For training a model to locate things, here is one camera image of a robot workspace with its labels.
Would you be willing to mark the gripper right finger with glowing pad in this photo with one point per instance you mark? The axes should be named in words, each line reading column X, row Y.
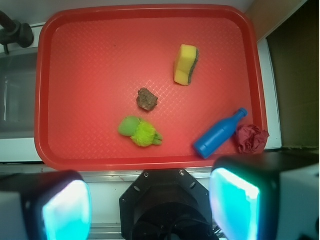
column 268, row 196

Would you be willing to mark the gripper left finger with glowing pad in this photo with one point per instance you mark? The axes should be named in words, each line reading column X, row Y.
column 45, row 206

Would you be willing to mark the red paper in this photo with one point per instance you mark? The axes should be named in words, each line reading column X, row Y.
column 251, row 139

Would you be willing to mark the blue plastic bottle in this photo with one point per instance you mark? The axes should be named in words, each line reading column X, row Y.
column 217, row 135

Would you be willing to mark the green plush frog toy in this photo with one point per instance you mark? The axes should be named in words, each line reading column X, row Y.
column 141, row 132

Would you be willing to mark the red plastic tray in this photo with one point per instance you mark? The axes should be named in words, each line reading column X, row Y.
column 92, row 62

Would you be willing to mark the grey sink basin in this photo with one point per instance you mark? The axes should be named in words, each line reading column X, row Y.
column 17, row 93

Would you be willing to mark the brown rock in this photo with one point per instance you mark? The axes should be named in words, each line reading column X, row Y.
column 146, row 100

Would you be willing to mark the yellow sponge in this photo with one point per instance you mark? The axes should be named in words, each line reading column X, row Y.
column 185, row 64

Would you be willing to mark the grey faucet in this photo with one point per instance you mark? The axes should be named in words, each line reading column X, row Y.
column 14, row 32

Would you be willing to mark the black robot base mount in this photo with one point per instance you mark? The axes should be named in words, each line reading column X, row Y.
column 166, row 204

